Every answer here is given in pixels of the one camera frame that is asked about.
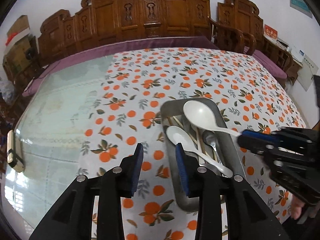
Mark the small metal spoon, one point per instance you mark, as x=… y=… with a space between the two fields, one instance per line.
x=210 y=139

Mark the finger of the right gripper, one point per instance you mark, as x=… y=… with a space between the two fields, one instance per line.
x=256 y=145
x=260 y=136

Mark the wooden side table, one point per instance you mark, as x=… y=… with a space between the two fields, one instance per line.
x=282 y=58

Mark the orange print tablecloth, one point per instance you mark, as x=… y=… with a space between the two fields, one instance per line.
x=129 y=89

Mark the white cabinet door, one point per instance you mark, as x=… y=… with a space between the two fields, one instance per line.
x=306 y=73

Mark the cardboard boxes stack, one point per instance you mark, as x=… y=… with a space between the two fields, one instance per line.
x=20 y=48

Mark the red gift box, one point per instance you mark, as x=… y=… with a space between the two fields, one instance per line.
x=270 y=33

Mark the metal rectangular tray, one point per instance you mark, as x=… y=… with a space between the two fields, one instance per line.
x=225 y=147

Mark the white plastic bag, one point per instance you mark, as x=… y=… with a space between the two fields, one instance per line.
x=7 y=91

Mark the small white plastic spoon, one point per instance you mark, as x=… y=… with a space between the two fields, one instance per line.
x=177 y=135

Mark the large white plastic spoon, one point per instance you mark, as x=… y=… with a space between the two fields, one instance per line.
x=201 y=116

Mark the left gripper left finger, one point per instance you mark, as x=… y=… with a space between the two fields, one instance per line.
x=131 y=168

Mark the carved wooden sofa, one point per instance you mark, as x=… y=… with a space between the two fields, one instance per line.
x=102 y=22

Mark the person's right hand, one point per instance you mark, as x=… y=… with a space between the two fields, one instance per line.
x=296 y=207

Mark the purple armchair cushion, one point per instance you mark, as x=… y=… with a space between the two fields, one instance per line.
x=269 y=65

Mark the white router box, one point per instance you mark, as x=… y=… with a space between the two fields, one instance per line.
x=297 y=54

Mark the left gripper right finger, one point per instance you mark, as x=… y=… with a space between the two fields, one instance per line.
x=187 y=168

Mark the carved wooden armchair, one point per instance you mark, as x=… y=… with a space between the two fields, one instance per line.
x=244 y=16

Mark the wall electrical panel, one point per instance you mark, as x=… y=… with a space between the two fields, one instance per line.
x=301 y=6

